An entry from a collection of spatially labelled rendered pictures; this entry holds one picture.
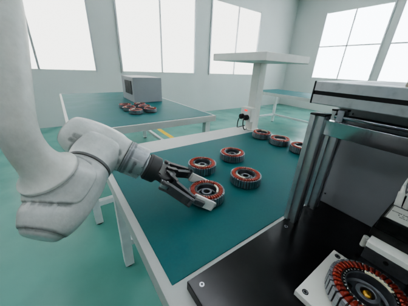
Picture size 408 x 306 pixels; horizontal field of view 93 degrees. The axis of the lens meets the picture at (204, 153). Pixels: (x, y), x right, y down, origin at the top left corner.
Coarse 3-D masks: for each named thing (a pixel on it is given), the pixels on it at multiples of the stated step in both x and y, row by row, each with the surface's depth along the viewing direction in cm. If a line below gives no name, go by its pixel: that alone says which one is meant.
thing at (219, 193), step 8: (192, 184) 62; (200, 184) 63; (208, 184) 64; (216, 184) 63; (192, 192) 58; (200, 192) 62; (208, 192) 62; (216, 192) 59; (224, 192) 60; (216, 200) 57
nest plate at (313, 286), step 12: (336, 252) 41; (324, 264) 39; (312, 276) 36; (324, 276) 36; (300, 288) 34; (312, 288) 34; (324, 288) 34; (300, 300) 33; (312, 300) 33; (324, 300) 33
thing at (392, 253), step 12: (384, 216) 32; (396, 216) 32; (372, 228) 33; (384, 228) 32; (396, 228) 30; (372, 240) 32; (384, 240) 32; (396, 240) 31; (384, 252) 30; (396, 252) 30
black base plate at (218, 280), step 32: (288, 224) 50; (320, 224) 51; (352, 224) 51; (256, 256) 41; (288, 256) 41; (320, 256) 42; (352, 256) 42; (192, 288) 35; (224, 288) 35; (256, 288) 35; (288, 288) 35
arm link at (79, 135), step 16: (64, 128) 45; (80, 128) 45; (96, 128) 47; (112, 128) 51; (64, 144) 45; (80, 144) 43; (96, 144) 44; (112, 144) 47; (128, 144) 50; (112, 160) 46
